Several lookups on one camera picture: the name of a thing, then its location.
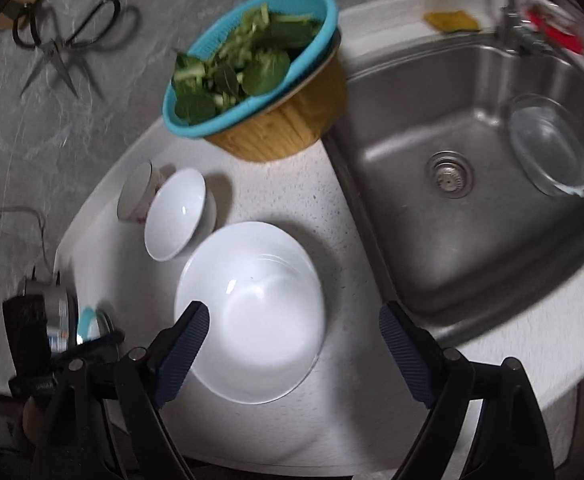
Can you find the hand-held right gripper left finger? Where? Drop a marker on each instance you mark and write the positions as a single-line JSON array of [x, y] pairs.
[[182, 355]]

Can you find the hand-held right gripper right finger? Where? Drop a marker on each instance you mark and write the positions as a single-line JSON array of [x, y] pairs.
[[406, 355]]

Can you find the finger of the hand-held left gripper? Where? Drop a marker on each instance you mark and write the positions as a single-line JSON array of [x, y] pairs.
[[104, 339]]

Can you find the teal floral plate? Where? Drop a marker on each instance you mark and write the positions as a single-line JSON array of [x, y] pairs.
[[87, 322]]

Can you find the large white bowl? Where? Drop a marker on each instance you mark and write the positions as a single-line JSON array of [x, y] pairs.
[[252, 310]]

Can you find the small white bowl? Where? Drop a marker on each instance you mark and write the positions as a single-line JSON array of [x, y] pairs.
[[174, 215]]

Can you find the red flower bowl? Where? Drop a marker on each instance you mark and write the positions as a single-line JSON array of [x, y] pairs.
[[134, 190]]

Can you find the person's left hand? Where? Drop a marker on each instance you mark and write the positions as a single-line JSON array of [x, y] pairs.
[[33, 420]]

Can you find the stainless steel pot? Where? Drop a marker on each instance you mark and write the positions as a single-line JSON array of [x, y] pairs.
[[59, 320]]

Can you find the stainless steel sink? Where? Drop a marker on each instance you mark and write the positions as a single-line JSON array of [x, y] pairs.
[[421, 240]]

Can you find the teal plastic colander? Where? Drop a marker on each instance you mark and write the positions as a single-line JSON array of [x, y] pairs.
[[222, 120]]

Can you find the yellow woven basket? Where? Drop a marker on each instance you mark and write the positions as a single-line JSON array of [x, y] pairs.
[[287, 130]]

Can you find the clear glass bowl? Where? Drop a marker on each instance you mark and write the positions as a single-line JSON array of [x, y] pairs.
[[551, 150]]

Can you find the green leafy vegetables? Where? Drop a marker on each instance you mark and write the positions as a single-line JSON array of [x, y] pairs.
[[252, 70]]

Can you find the yellow sponge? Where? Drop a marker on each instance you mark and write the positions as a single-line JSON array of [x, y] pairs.
[[451, 20]]

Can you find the chrome faucet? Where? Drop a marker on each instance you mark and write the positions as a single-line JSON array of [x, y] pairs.
[[514, 15]]

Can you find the red plastic item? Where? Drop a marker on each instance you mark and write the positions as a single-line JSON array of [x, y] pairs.
[[554, 27]]

